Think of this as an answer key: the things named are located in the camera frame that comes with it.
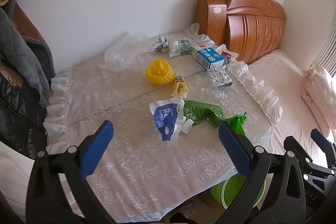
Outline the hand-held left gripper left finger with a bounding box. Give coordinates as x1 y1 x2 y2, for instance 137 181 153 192
25 120 117 224

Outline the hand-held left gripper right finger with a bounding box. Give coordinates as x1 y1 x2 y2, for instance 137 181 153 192
218 121 310 224

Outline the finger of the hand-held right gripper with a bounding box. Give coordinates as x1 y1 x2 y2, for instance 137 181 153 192
283 135 314 165
310 128 336 169

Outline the green plastic basket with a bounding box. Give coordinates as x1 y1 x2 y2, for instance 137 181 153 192
210 174 265 210

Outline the green snack bag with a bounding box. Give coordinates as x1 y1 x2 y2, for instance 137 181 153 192
182 100 248 136

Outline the clear plastic wrap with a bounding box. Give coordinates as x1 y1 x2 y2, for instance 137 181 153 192
201 86 229 101

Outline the blue white plastic pouch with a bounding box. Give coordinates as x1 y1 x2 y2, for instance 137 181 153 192
149 98 193 147

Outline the silver blister pack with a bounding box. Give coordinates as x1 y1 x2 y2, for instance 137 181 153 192
205 66 234 88

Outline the yellow snack wrapper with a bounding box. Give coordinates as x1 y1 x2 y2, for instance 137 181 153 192
171 76 188 98

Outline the yellow foam fruit net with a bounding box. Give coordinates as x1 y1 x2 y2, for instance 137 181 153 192
146 59 176 86

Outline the blue white milk carton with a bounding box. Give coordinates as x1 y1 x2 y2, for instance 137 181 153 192
192 44 226 69

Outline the clear plastic bag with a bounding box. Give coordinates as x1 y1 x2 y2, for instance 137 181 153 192
104 32 160 70

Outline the small green white carton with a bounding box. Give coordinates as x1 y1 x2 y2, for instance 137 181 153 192
169 38 193 58

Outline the white lace tablecloth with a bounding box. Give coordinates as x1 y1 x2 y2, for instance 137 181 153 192
43 23 282 223

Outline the pink pillow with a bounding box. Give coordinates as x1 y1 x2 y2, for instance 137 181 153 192
301 64 336 131

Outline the bed with pink sheet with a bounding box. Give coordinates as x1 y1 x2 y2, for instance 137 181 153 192
247 49 336 169

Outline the white pleated curtain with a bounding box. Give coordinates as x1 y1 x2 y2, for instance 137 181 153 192
314 27 336 77

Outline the black puffy jacket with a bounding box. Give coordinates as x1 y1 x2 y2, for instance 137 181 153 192
0 61 50 159

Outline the grey quilted jacket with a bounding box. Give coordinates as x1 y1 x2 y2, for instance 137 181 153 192
0 6 55 106

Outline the wooden headboard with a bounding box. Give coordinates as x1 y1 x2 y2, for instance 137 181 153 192
196 0 286 65

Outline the brown cloth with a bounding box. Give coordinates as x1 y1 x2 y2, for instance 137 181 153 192
13 2 50 43

